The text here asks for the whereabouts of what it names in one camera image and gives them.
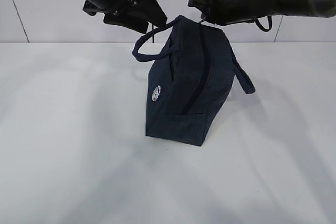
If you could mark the navy blue lunch bag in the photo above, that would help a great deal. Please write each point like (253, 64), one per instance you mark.
(189, 81)

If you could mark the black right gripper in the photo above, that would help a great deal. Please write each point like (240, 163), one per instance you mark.
(227, 12)

